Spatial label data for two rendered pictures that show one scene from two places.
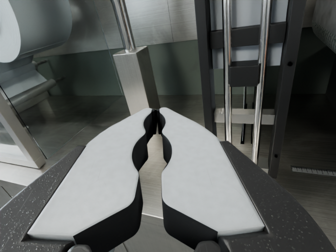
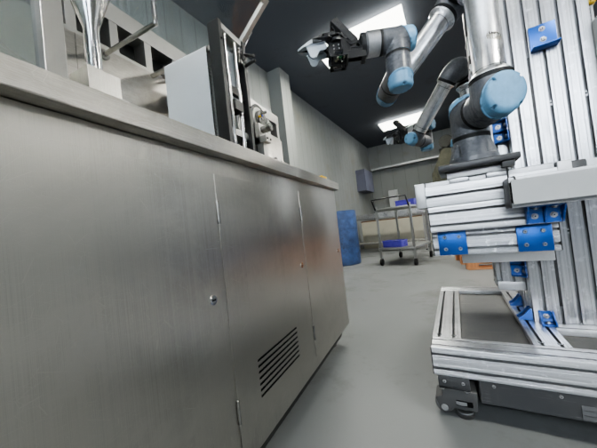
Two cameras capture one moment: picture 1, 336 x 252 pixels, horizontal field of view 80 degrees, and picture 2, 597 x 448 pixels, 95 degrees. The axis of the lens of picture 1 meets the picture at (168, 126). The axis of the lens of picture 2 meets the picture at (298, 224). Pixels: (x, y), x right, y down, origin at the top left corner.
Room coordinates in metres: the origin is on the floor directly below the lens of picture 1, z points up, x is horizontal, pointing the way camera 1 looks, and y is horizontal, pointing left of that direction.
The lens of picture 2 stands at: (0.20, 0.88, 0.65)
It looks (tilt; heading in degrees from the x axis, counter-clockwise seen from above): 1 degrees up; 269
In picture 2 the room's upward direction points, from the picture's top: 6 degrees counter-clockwise
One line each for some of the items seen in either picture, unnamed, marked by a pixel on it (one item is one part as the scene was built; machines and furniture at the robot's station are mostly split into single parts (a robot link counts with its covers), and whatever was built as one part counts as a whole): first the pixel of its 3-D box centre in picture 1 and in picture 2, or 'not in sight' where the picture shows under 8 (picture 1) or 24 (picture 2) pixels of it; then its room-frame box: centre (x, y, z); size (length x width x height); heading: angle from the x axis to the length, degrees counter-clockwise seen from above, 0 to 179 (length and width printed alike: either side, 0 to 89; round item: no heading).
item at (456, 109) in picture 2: not in sight; (469, 117); (-0.46, -0.07, 0.98); 0.13 x 0.12 x 0.14; 85
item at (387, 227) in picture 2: not in sight; (406, 230); (-2.64, -5.97, 0.35); 2.06 x 0.68 x 0.70; 149
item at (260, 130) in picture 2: not in sight; (265, 154); (0.29, -0.48, 1.05); 0.06 x 0.05 x 0.31; 154
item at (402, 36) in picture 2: not in sight; (396, 41); (-0.19, 0.03, 1.21); 0.11 x 0.08 x 0.09; 175
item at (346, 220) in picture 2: not in sight; (340, 237); (-0.60, -3.85, 0.46); 0.63 x 0.61 x 0.92; 150
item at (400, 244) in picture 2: not in sight; (403, 229); (-1.50, -3.32, 0.49); 1.05 x 0.61 x 0.99; 54
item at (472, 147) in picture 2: not in sight; (472, 150); (-0.46, -0.07, 0.87); 0.15 x 0.15 x 0.10
